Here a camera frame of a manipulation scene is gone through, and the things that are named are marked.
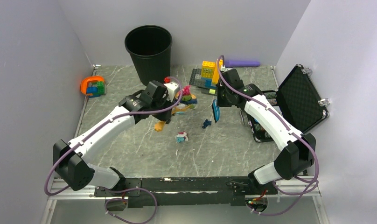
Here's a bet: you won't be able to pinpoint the orange slotted scoop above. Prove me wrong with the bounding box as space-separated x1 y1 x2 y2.
154 94 197 132

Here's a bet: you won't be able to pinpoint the blue hand brush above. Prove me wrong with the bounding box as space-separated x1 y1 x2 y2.
212 99 220 123

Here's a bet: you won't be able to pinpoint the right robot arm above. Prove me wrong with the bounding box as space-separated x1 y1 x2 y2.
217 69 320 194

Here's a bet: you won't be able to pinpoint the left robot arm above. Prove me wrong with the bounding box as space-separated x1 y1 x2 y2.
52 77 182 196

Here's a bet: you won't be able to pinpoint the long white paper scrap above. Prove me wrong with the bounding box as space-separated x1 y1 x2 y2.
177 132 189 141

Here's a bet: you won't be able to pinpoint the light blue paper scrap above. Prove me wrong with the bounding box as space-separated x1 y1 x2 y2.
175 135 186 143

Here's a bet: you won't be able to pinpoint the green paper scrap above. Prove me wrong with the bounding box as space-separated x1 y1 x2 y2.
181 95 193 101

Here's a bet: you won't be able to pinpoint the yellow blue brick tower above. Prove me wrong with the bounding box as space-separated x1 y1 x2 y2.
201 61 219 88

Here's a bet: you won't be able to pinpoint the small navy paper scrap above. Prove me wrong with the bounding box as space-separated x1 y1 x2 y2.
202 119 212 129

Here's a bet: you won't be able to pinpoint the small magenta paper scrap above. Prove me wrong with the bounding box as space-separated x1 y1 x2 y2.
182 85 191 96

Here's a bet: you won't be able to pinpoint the grey brick baseplate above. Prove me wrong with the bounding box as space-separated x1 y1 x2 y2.
189 68 217 95

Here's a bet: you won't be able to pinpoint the black poker chip case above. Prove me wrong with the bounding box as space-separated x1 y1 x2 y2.
262 64 328 133

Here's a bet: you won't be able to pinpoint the black plastic trash bin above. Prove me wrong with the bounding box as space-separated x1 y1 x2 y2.
124 25 173 86

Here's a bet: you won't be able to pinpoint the orange holder with bricks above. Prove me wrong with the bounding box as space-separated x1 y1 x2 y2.
80 76 106 98

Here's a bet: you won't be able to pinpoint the purple cylindrical handle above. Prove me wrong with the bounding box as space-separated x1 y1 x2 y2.
223 59 261 68

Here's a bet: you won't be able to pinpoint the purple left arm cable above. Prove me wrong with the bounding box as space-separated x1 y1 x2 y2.
43 76 184 197

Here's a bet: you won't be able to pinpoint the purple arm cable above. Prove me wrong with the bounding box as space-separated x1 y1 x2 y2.
216 55 320 217
43 76 184 197

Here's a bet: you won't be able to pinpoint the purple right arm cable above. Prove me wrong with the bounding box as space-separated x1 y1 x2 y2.
216 55 320 217

